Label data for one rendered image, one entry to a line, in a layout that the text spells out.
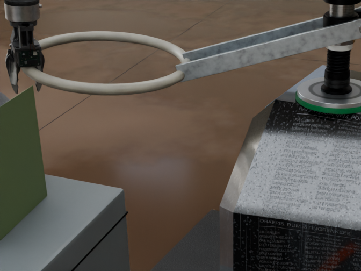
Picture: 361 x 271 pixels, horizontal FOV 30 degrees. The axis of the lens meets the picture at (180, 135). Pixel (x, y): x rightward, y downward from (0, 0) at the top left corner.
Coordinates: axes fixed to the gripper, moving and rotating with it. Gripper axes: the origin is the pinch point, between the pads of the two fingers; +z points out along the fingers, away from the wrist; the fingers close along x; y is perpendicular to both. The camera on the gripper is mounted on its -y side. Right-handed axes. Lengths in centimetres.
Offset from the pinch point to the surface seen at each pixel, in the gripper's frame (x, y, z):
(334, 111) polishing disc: 73, 43, -2
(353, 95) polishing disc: 80, 40, -4
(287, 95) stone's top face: 68, 26, 0
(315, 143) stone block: 68, 43, 7
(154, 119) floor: 94, -158, 90
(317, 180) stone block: 65, 51, 14
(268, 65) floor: 199, -216, 87
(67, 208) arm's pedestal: -3, 65, 1
